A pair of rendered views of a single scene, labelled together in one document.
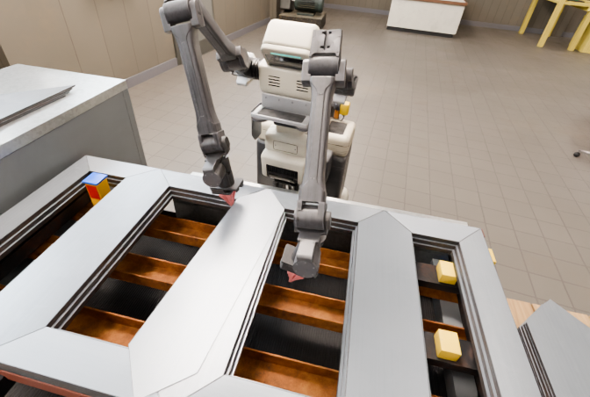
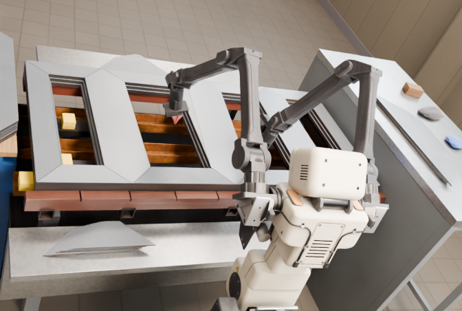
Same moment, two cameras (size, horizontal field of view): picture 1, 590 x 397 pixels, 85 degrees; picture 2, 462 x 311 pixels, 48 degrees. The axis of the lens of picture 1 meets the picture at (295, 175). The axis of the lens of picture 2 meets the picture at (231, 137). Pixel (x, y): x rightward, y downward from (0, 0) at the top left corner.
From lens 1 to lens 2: 242 cm
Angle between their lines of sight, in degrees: 98
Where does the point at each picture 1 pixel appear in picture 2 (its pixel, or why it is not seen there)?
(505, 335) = (39, 109)
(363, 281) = (132, 126)
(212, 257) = (224, 127)
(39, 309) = (266, 100)
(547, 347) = (9, 109)
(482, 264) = (43, 148)
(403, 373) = (100, 91)
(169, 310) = (218, 104)
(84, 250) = not seen: hidden behind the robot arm
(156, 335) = (214, 95)
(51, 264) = not seen: hidden behind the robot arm
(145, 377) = (204, 84)
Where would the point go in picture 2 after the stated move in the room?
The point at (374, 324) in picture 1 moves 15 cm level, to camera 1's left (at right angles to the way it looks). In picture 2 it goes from (119, 107) to (150, 106)
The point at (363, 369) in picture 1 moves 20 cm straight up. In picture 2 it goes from (119, 91) to (130, 54)
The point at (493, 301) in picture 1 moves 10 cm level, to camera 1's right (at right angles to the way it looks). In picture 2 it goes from (41, 124) to (14, 126)
